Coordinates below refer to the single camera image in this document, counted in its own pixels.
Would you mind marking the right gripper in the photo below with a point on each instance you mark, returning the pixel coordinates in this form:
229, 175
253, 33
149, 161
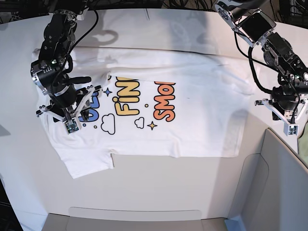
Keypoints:
71, 106

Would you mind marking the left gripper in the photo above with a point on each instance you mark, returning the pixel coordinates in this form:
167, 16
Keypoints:
286, 111

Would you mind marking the white t-shirt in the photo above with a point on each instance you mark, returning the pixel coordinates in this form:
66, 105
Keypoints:
162, 103

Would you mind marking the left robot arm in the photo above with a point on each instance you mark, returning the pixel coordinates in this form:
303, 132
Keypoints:
247, 21

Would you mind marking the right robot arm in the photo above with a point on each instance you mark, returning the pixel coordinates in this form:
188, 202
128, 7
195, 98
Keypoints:
50, 71

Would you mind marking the green cloth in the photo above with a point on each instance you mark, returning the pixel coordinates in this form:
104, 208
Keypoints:
303, 143

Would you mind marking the beige chair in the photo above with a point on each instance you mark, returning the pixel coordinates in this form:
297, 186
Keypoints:
266, 186

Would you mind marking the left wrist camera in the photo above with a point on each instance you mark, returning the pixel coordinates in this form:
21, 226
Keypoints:
291, 129

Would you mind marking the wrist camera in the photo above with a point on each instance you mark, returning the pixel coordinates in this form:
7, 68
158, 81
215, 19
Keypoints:
72, 126
291, 129

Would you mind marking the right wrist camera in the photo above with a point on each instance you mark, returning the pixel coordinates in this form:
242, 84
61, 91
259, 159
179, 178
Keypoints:
72, 126

